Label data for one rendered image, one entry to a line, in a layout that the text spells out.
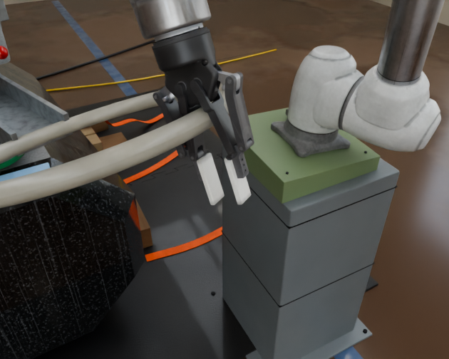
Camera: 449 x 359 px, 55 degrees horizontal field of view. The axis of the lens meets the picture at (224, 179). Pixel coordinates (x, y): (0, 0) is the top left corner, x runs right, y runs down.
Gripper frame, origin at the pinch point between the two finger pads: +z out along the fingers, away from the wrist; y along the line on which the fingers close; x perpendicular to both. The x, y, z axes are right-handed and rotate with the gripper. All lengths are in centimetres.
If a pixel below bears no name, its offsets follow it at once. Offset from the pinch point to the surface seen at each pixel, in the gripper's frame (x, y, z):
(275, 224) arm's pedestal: -50, 25, 37
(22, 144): -0.7, 44.5, -9.3
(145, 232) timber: -81, 115, 61
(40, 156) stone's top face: -28, 85, 2
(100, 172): 15.8, 4.5, -8.7
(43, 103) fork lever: -12, 50, -15
